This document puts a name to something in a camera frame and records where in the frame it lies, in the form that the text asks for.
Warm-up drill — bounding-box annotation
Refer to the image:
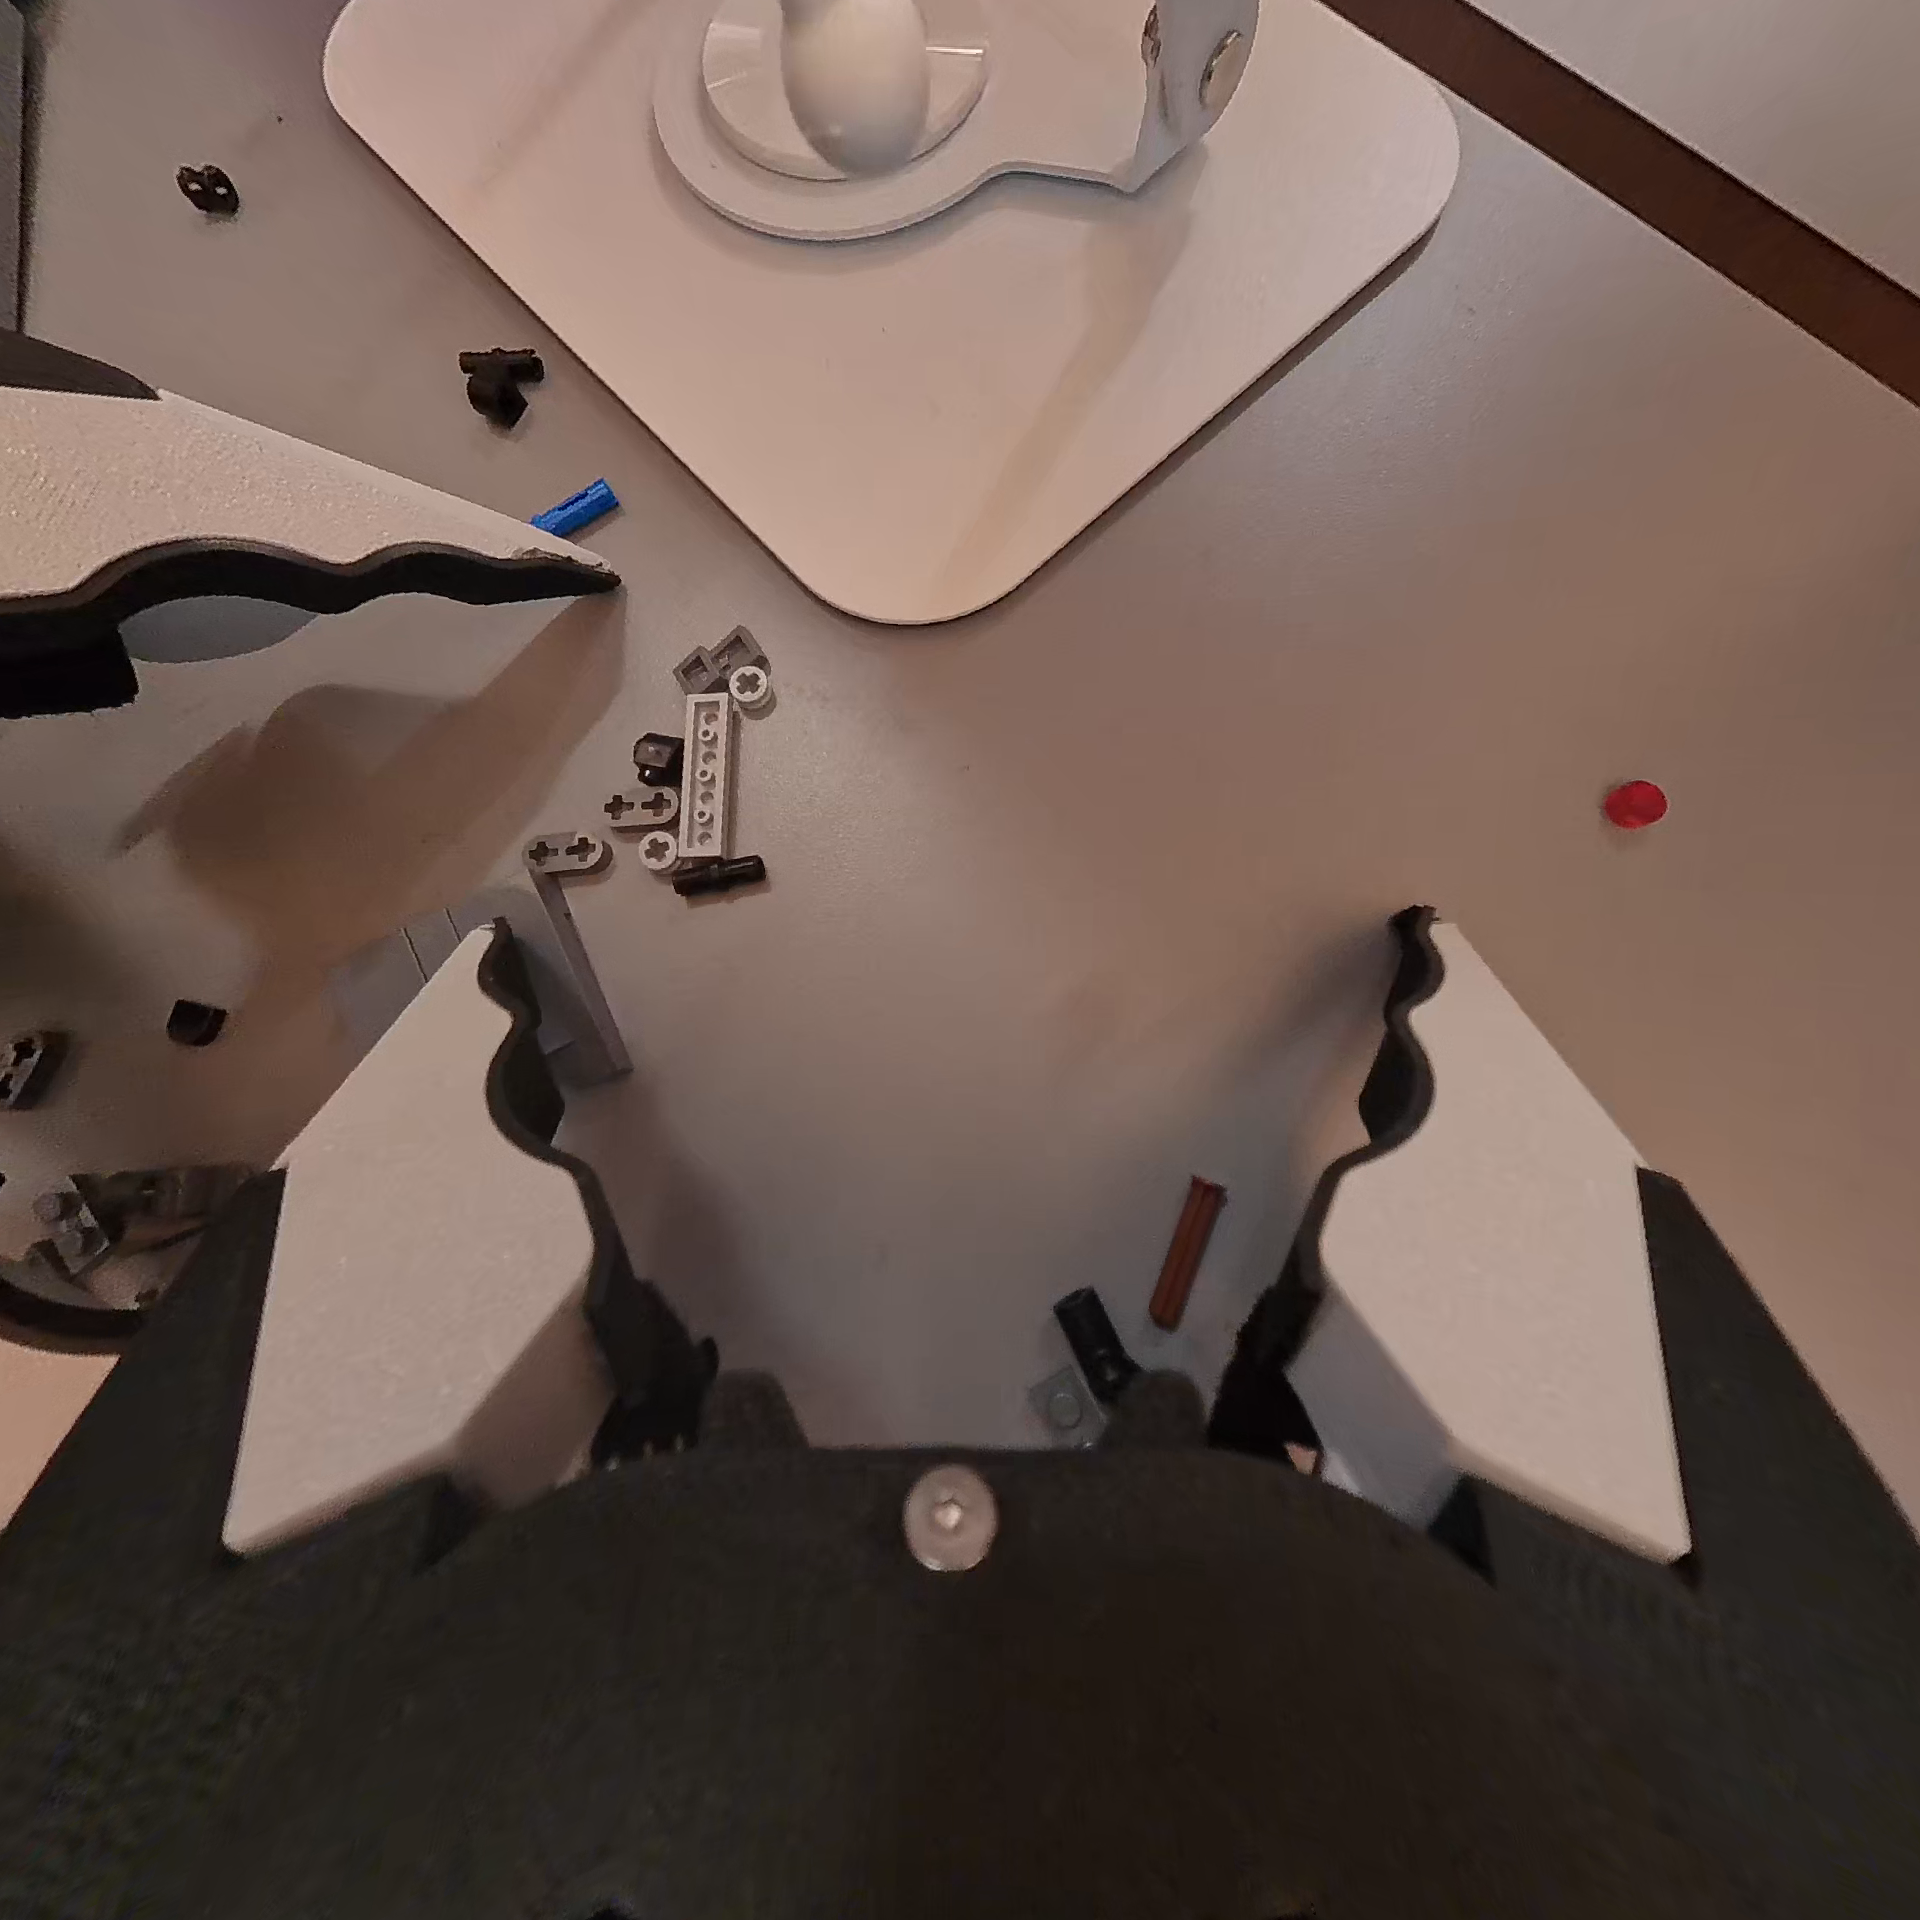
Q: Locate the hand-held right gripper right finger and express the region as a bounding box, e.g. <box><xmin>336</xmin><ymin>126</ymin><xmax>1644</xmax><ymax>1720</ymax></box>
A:
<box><xmin>1208</xmin><ymin>904</ymin><xmax>1693</xmax><ymax>1567</ymax></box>

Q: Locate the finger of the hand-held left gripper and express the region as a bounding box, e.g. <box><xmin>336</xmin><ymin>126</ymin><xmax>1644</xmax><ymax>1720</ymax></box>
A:
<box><xmin>0</xmin><ymin>384</ymin><xmax>625</xmax><ymax>720</ymax></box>
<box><xmin>0</xmin><ymin>587</ymin><xmax>625</xmax><ymax>1009</ymax></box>

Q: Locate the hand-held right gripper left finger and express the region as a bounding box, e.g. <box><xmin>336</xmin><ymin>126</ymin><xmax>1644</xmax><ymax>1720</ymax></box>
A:
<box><xmin>221</xmin><ymin>920</ymin><xmax>721</xmax><ymax>1560</ymax></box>

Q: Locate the light grey long lego plate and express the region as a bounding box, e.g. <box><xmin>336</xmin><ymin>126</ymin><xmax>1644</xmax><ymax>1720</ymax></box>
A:
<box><xmin>677</xmin><ymin>693</ymin><xmax>746</xmax><ymax>863</ymax></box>

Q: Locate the black lego cross connector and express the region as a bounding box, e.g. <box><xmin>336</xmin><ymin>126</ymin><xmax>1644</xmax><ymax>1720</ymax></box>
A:
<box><xmin>457</xmin><ymin>346</ymin><xmax>547</xmax><ymax>432</ymax></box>

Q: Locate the large grey lego plate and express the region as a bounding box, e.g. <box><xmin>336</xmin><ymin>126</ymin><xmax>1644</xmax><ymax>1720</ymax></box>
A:
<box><xmin>336</xmin><ymin>875</ymin><xmax>636</xmax><ymax>1086</ymax></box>

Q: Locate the brown lego axle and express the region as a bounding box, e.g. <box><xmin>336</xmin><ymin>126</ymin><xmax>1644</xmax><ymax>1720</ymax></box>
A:
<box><xmin>1149</xmin><ymin>1175</ymin><xmax>1230</xmax><ymax>1330</ymax></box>

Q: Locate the black angled lego connector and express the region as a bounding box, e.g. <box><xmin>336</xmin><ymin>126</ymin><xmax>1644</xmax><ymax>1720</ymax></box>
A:
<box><xmin>1051</xmin><ymin>1285</ymin><xmax>1137</xmax><ymax>1392</ymax></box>

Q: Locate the grey lego plate with hole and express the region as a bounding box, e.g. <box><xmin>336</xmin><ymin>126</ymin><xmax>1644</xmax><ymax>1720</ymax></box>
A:
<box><xmin>1026</xmin><ymin>1363</ymin><xmax>1121</xmax><ymax>1451</ymax></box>

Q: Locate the black cable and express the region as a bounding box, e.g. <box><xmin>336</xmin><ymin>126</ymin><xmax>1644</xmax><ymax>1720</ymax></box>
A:
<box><xmin>0</xmin><ymin>1266</ymin><xmax>164</xmax><ymax>1354</ymax></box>

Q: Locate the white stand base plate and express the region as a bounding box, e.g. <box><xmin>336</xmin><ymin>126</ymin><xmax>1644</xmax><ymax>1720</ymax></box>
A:
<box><xmin>322</xmin><ymin>0</ymin><xmax>1461</xmax><ymax>625</ymax></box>

